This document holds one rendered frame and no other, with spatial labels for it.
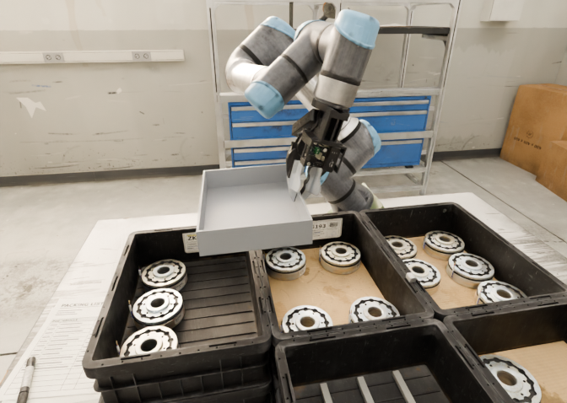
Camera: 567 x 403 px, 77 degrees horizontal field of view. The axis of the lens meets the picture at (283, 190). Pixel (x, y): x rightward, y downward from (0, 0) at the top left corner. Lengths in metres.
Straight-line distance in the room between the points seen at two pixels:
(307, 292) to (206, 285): 0.24
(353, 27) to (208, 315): 0.63
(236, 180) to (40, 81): 3.01
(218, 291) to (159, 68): 2.76
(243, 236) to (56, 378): 0.56
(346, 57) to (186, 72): 2.85
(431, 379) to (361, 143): 0.69
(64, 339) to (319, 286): 0.64
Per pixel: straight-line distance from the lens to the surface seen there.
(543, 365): 0.88
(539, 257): 1.47
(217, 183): 0.87
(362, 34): 0.65
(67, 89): 3.68
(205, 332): 0.81
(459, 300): 0.95
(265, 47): 1.08
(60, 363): 1.04
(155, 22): 3.42
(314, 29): 0.73
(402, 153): 3.04
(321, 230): 0.99
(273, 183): 0.88
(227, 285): 0.90
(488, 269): 1.03
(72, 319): 1.14
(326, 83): 0.65
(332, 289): 0.89
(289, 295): 0.87
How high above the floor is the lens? 1.41
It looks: 26 degrees down
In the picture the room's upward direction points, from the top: straight up
